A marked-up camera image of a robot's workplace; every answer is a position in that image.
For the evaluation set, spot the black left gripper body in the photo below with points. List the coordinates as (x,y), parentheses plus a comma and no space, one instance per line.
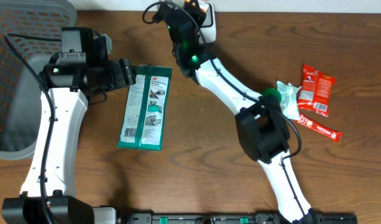
(119,76)

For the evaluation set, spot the small red stick packet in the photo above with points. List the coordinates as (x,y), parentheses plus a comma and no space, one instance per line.
(319,128)

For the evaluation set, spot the white barcode scanner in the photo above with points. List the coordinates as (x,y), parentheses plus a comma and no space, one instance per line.
(208,28)

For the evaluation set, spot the green lid seasoning jar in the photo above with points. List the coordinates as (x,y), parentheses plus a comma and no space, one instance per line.
(273,93)

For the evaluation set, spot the grey plastic mesh basket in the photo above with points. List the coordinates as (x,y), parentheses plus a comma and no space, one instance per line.
(32,28)

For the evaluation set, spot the pale green tissue pack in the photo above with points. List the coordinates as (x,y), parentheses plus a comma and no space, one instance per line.
(288,102)

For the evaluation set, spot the red snack bag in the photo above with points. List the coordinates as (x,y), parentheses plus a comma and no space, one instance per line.
(315,91)

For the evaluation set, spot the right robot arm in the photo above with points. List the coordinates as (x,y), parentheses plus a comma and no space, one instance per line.
(262,128)

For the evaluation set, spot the small orange carton box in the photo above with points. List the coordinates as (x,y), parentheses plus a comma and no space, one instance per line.
(197,5)

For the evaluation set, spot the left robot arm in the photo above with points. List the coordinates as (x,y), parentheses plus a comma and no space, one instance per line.
(78,71)

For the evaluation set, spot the green white packet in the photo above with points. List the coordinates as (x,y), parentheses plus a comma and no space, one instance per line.
(144,117)

